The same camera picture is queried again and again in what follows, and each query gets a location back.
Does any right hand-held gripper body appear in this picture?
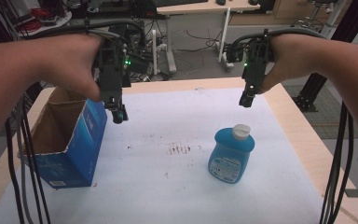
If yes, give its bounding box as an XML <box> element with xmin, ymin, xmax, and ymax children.
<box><xmin>227</xmin><ymin>29</ymin><xmax>275</xmax><ymax>97</ymax></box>

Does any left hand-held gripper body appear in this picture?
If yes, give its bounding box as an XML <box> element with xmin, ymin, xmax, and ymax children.
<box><xmin>91</xmin><ymin>29</ymin><xmax>158</xmax><ymax>110</ymax></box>

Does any blue cardboard box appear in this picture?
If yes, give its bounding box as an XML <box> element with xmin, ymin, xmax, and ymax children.
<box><xmin>18</xmin><ymin>86</ymin><xmax>108</xmax><ymax>189</ymax></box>

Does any blue bottle with white cap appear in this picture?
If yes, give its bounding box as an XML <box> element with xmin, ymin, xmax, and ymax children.
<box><xmin>207</xmin><ymin>123</ymin><xmax>256</xmax><ymax>185</ymax></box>

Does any person's right hand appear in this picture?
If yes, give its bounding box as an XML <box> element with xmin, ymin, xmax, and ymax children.
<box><xmin>259</xmin><ymin>33</ymin><xmax>319</xmax><ymax>95</ymax></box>

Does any person's left hand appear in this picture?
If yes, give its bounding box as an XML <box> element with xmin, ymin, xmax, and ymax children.
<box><xmin>38</xmin><ymin>33</ymin><xmax>103</xmax><ymax>103</ymax></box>

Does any office stool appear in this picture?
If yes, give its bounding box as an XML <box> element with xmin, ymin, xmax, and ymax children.
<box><xmin>294</xmin><ymin>0</ymin><xmax>337</xmax><ymax>32</ymax></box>

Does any round white table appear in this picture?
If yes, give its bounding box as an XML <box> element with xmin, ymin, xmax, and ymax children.
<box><xmin>12</xmin><ymin>7</ymin><xmax>73</xmax><ymax>39</ymax></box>

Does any wooden desk with white legs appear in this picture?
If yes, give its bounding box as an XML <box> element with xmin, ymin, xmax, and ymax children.
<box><xmin>156</xmin><ymin>0</ymin><xmax>261</xmax><ymax>75</ymax></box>

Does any white table mat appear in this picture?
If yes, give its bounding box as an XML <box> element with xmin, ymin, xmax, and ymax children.
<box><xmin>0</xmin><ymin>87</ymin><xmax>324</xmax><ymax>224</ymax></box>

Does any white metal stand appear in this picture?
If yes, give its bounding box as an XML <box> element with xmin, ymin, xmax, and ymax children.
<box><xmin>320</xmin><ymin>0</ymin><xmax>350</xmax><ymax>39</ymax></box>

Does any black floor cable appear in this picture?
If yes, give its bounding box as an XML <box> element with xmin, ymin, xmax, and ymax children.
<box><xmin>176</xmin><ymin>28</ymin><xmax>222</xmax><ymax>53</ymax></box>

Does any black metal frame post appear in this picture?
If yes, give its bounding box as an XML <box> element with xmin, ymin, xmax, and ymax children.
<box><xmin>292</xmin><ymin>0</ymin><xmax>358</xmax><ymax>113</ymax></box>

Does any red cable coil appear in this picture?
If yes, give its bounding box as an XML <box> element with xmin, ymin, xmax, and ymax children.
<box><xmin>16</xmin><ymin>7</ymin><xmax>47</xmax><ymax>33</ymax></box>

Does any left gripper cable bundle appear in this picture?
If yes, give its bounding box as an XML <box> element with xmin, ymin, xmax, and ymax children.
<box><xmin>5</xmin><ymin>18</ymin><xmax>147</xmax><ymax>224</ymax></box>

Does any gripper cable bundle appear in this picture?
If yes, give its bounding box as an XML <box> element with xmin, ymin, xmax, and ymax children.
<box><xmin>5</xmin><ymin>18</ymin><xmax>147</xmax><ymax>224</ymax></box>
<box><xmin>231</xmin><ymin>27</ymin><xmax>355</xmax><ymax>224</ymax></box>

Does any right gripper cable bundle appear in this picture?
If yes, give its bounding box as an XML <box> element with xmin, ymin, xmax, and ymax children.
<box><xmin>231</xmin><ymin>27</ymin><xmax>355</xmax><ymax>224</ymax></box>

